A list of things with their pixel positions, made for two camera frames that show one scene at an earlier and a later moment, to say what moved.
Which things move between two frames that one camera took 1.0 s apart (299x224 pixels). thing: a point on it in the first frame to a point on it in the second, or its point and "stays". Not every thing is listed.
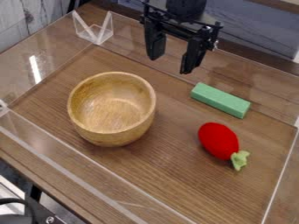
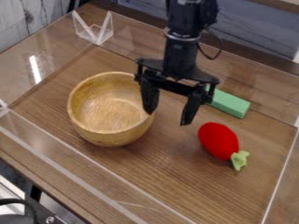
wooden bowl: (110, 106) stays
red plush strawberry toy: (220, 142) stays
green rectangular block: (220, 100) stays
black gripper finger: (192, 55) to (194, 100)
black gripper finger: (154, 39) to (149, 94)
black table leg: (34, 192) stays
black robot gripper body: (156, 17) to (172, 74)
